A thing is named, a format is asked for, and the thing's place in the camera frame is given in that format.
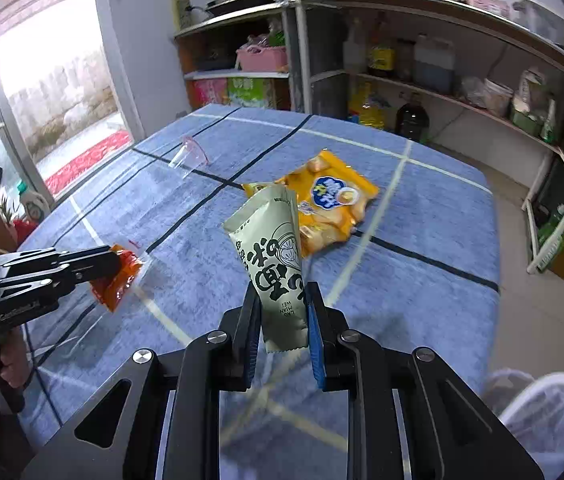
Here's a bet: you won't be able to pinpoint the yellow oil jug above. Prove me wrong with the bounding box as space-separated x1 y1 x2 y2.
349 82 393 131

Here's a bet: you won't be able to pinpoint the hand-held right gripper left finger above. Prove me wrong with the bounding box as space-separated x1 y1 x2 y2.
22 284 263 480

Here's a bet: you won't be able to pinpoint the small metal shelf unit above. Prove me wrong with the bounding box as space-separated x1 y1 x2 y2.
174 2 294 111

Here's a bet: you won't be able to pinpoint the red doormat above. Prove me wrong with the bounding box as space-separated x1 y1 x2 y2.
44 130 130 196

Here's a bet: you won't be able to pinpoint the black induction cooker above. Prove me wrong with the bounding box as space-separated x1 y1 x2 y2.
206 0 283 16

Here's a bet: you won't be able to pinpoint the crumpled food bags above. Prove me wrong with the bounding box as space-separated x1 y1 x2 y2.
512 70 558 136

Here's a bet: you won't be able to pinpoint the green carton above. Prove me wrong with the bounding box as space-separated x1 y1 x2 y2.
227 76 278 110

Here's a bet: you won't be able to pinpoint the clear plastic cup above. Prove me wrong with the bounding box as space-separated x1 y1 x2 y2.
168 136 210 181

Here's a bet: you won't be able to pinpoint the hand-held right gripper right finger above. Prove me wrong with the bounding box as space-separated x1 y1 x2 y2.
306 281 546 480

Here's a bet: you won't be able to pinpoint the pink chopstick holder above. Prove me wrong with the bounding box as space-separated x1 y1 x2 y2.
464 0 510 18

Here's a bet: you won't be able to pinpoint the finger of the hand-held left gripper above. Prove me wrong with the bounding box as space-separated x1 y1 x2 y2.
0 259 123 307
0 244 123 269

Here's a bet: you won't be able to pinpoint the pink plastic basket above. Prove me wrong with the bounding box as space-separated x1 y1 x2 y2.
236 44 289 73

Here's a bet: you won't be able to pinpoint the orange sauce packet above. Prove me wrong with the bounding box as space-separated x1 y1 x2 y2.
88 244 144 315

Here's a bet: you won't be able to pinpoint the yellowed power strip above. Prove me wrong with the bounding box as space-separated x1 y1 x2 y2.
172 0 192 31

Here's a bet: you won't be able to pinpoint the clear plastic bottle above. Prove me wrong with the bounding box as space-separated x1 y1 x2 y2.
343 20 368 75

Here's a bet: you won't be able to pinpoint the green bottles on floor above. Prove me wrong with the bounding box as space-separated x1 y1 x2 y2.
537 205 564 256

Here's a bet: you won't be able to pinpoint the clear storage box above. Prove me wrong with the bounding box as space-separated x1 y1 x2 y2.
512 0 564 46

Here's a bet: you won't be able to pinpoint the large metal shelf unit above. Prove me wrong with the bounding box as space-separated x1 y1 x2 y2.
269 0 564 273

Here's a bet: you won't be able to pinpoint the pink carton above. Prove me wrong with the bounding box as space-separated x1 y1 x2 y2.
193 77 230 108

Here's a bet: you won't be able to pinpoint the white detergent bottle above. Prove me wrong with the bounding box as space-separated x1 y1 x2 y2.
18 180 53 223

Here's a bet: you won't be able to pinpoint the white plastic tub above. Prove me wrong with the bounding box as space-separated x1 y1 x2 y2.
482 78 513 116

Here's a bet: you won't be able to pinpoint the grey jerry can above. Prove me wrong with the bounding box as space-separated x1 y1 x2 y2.
412 34 455 93

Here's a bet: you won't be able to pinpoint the brown jar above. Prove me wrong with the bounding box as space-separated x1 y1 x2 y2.
396 37 415 81

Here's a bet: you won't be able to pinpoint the yellow snack packet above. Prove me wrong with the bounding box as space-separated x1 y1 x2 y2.
243 149 380 260

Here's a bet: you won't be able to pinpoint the pale green noodle packet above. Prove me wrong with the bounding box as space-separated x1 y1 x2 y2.
223 183 310 354

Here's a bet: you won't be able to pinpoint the person's left hand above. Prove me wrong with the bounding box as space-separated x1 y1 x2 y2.
0 340 31 389

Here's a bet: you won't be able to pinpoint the white trash bin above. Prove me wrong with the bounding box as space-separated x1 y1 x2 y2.
482 367 564 480

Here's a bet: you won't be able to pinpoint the blue checked tablecloth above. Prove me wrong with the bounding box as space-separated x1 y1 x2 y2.
14 105 503 480

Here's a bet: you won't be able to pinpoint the dark large bottle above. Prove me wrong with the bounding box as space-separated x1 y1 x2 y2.
394 92 430 143

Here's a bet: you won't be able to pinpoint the yellow label oil bottle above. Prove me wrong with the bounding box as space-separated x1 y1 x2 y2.
367 15 397 78

